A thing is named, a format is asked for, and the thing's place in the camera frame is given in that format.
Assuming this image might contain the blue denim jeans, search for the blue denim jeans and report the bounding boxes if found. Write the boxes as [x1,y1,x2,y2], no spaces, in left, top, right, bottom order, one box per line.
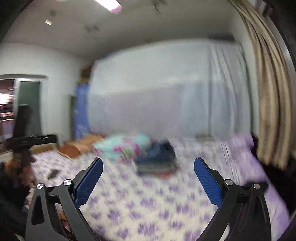
[135,141,176,166]

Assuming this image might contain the small black phone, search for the small black phone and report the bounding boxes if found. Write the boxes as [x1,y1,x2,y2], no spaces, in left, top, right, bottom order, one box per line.
[47,170,60,180]

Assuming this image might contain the brown orange pillow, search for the brown orange pillow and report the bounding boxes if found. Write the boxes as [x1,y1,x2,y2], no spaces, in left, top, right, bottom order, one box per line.
[57,133,104,160]

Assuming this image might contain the green door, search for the green door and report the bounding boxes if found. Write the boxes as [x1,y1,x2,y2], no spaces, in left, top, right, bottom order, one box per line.
[18,81,42,136]

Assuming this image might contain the purple floral bed sheet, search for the purple floral bed sheet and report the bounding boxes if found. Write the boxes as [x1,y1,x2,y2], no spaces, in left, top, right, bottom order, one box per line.
[32,134,291,240]

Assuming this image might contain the beige brick-pattern curtain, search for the beige brick-pattern curtain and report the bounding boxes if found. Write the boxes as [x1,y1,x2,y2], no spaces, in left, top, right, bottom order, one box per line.
[231,1,292,169]

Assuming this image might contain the red blue folded garment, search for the red blue folded garment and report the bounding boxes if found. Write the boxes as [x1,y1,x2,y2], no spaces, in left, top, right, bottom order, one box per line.
[157,172,174,179]

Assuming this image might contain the floral teal pink blanket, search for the floral teal pink blanket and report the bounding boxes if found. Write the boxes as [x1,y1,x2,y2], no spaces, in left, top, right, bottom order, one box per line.
[92,133,151,163]

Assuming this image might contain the grey folded garment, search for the grey folded garment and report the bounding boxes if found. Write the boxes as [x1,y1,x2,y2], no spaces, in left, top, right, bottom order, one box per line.
[136,162,177,175]

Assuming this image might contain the lavender headboard cover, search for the lavender headboard cover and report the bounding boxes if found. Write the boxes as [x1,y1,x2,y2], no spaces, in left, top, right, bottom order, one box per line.
[88,40,251,138]

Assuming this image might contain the ceiling fluorescent light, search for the ceiling fluorescent light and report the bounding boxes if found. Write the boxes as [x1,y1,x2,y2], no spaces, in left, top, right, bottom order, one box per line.
[95,0,121,11]

